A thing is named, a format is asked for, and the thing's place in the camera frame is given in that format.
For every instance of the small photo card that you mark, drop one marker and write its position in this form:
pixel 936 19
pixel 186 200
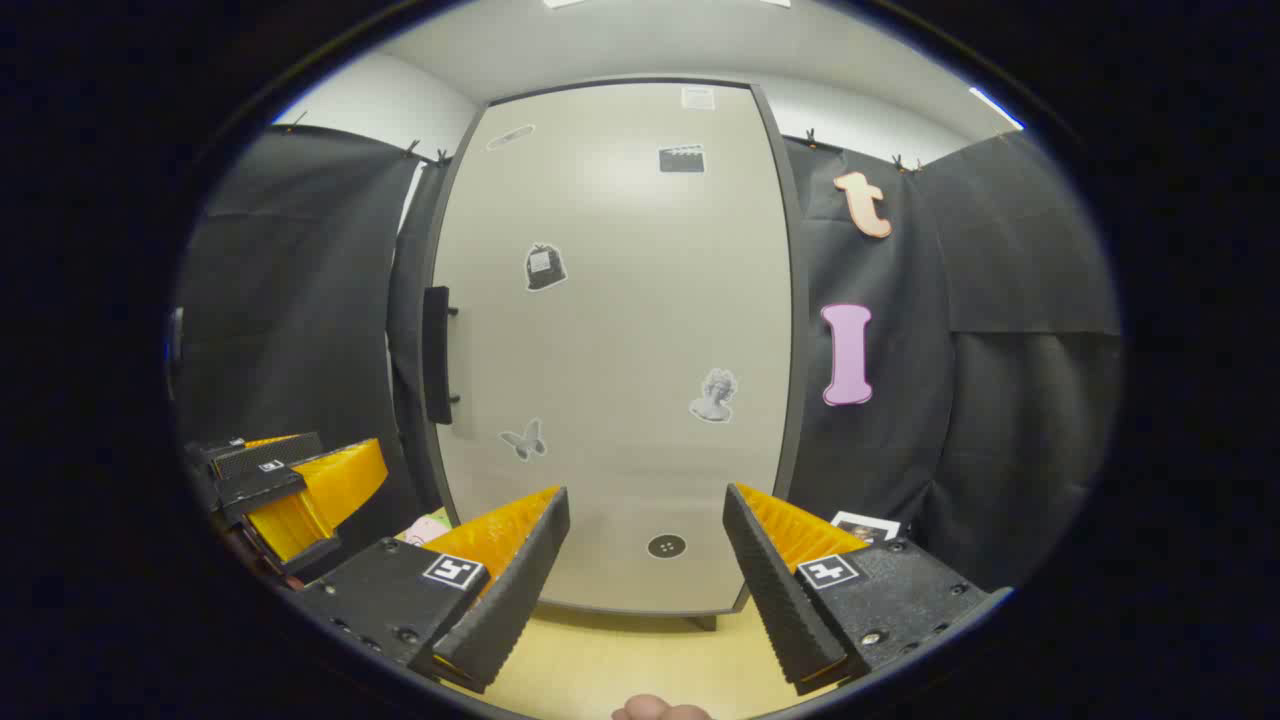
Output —
pixel 865 527

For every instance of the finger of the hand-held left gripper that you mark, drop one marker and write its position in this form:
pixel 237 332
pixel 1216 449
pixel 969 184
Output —
pixel 340 485
pixel 260 450

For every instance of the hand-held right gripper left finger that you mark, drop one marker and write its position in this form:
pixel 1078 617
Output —
pixel 515 600

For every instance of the pink green card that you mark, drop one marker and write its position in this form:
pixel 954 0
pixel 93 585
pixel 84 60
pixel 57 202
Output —
pixel 428 528

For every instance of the dark grey cabinet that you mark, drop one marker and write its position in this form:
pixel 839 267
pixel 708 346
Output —
pixel 798 300

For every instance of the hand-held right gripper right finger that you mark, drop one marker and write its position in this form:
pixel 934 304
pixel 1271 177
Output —
pixel 775 600

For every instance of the long ceiling light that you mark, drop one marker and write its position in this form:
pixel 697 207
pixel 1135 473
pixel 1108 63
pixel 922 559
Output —
pixel 562 3

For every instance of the black backdrop cloth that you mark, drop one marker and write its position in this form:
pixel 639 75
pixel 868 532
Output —
pixel 290 300

